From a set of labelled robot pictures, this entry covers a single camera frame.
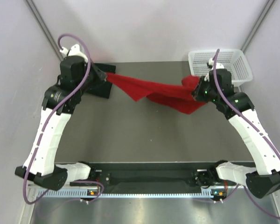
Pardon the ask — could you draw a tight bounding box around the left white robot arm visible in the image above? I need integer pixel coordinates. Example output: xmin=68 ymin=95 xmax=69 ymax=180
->
xmin=15 ymin=56 xmax=116 ymax=190

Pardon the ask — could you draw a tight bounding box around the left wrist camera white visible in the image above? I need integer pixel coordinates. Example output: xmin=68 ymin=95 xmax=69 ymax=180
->
xmin=59 ymin=44 xmax=88 ymax=61

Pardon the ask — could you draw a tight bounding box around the aluminium frame post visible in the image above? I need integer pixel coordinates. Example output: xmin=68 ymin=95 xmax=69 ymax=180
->
xmin=240 ymin=0 xmax=277 ymax=54
xmin=24 ymin=0 xmax=63 ymax=69

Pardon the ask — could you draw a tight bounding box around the grey slotted cable duct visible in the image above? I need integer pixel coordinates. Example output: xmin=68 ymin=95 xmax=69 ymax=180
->
xmin=43 ymin=187 xmax=226 ymax=198

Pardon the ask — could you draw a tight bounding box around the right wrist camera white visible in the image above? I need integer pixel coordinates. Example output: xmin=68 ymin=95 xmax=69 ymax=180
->
xmin=207 ymin=58 xmax=224 ymax=70

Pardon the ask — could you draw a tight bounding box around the white plastic basket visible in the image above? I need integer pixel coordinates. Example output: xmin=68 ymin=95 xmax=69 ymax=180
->
xmin=188 ymin=49 xmax=253 ymax=87

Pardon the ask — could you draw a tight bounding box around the folded black t shirt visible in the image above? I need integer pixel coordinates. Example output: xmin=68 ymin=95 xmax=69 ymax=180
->
xmin=85 ymin=63 xmax=116 ymax=99

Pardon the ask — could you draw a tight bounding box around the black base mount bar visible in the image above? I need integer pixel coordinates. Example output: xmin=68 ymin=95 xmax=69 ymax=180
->
xmin=70 ymin=162 xmax=230 ymax=193

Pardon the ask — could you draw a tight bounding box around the right aluminium frame post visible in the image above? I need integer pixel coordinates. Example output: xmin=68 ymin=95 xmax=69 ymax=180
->
xmin=240 ymin=0 xmax=277 ymax=54

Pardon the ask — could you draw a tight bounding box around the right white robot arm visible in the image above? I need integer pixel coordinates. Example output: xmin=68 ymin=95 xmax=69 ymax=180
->
xmin=192 ymin=69 xmax=280 ymax=198

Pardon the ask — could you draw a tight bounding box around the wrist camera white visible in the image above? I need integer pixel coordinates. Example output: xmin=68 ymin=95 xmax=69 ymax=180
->
xmin=59 ymin=44 xmax=88 ymax=61
xmin=207 ymin=58 xmax=224 ymax=70

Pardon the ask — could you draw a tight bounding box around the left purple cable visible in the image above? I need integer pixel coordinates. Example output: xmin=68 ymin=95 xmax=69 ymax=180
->
xmin=23 ymin=34 xmax=105 ymax=206

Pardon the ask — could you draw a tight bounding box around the left aluminium frame post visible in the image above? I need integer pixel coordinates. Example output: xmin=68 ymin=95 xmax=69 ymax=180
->
xmin=24 ymin=0 xmax=63 ymax=69

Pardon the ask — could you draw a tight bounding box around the red t shirt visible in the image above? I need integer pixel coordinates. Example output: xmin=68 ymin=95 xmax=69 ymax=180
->
xmin=106 ymin=72 xmax=206 ymax=114

